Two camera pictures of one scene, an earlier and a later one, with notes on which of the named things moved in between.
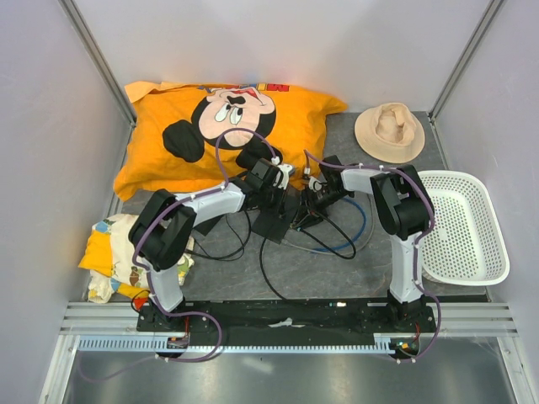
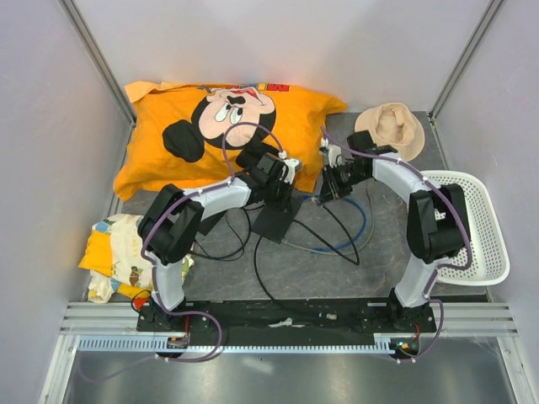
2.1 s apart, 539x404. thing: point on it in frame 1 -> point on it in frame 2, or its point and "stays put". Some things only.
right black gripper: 309,214 -> 331,188
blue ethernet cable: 361,229 stays put
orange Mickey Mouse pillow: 187,136 stays put
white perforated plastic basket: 467,244 stays put
